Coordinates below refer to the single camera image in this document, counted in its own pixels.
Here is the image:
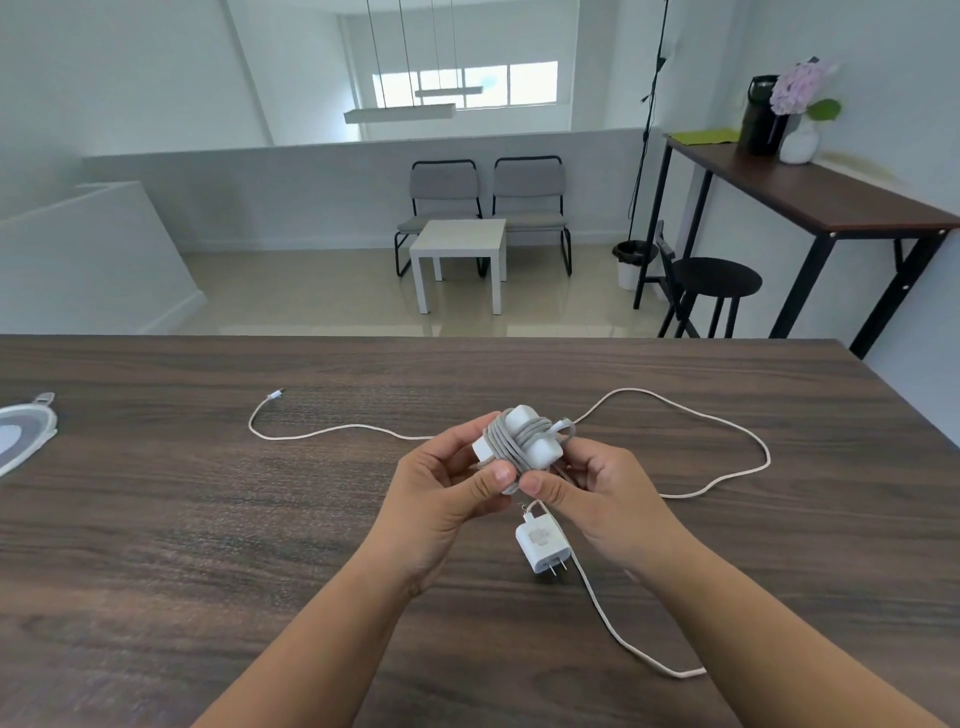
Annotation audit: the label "person's right hand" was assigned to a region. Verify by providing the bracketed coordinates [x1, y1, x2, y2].
[519, 437, 702, 588]

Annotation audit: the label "person's left hand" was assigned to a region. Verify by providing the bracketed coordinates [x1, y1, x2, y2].
[372, 432, 519, 600]

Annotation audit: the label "white power adapter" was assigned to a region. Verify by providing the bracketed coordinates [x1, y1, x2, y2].
[471, 405, 577, 493]

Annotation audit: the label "long white adapter cord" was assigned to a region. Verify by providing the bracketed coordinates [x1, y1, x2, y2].
[480, 387, 772, 680]

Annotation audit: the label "person's right forearm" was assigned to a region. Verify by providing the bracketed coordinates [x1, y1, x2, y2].
[626, 538, 950, 728]

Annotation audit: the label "person's left forearm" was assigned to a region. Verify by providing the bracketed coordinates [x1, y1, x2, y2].
[191, 553, 453, 728]

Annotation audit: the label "small white plug charger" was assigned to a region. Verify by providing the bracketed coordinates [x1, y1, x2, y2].
[514, 516, 573, 578]

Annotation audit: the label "white bin black liner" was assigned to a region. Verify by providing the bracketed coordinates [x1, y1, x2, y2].
[612, 240, 660, 291]

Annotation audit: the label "white square side table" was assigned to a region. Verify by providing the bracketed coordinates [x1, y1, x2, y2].
[409, 219, 508, 316]

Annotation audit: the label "black round stool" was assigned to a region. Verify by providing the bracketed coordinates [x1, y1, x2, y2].
[669, 257, 763, 340]

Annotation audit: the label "long white pendant lamp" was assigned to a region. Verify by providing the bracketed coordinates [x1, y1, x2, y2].
[343, 0, 459, 126]
[414, 0, 484, 99]

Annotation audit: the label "high wooden table black legs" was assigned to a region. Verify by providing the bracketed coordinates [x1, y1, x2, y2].
[633, 133, 960, 360]

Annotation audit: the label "window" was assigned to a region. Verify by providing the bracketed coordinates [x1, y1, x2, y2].
[372, 61, 561, 112]

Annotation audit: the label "black flask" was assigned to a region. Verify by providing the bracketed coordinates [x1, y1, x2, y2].
[735, 74, 790, 157]

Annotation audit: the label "white vase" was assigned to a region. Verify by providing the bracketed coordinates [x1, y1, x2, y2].
[778, 114, 823, 165]

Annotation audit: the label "round white charging pad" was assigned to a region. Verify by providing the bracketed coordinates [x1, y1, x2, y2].
[0, 391, 60, 479]

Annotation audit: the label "pink flowers green leaf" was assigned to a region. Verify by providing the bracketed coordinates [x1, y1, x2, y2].
[769, 55, 843, 125]

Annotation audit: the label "thin white charging cable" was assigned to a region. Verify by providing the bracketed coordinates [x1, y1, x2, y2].
[248, 387, 546, 520]

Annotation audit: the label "grey chair black frame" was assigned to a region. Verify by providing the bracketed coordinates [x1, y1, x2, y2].
[490, 155, 573, 277]
[394, 159, 486, 278]

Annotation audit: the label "black pole with cable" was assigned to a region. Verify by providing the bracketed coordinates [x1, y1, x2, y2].
[627, 0, 672, 243]

